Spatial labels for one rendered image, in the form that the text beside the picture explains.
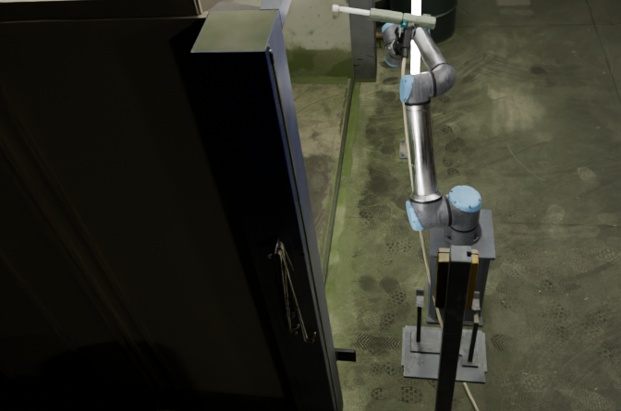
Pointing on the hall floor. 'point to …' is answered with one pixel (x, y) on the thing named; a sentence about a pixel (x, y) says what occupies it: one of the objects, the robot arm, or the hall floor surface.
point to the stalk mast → (453, 323)
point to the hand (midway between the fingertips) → (408, 24)
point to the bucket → (381, 0)
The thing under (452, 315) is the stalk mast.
